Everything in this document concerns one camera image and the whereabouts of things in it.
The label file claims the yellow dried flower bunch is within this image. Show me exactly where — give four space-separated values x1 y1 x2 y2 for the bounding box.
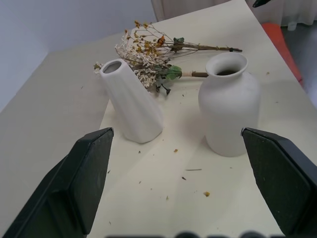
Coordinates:
123 20 243 62

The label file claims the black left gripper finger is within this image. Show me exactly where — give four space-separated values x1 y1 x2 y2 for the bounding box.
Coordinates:
0 127 114 238
241 127 317 238

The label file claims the white dried flower bunch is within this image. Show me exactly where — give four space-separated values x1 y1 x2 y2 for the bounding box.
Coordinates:
93 44 209 96

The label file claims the orange object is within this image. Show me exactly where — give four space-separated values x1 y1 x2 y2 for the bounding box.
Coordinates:
262 22 304 86

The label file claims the round white ceramic vase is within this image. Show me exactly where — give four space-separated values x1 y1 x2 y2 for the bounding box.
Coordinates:
198 52 261 157

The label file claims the tall faceted white vase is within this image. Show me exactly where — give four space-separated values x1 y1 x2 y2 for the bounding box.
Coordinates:
99 59 164 144

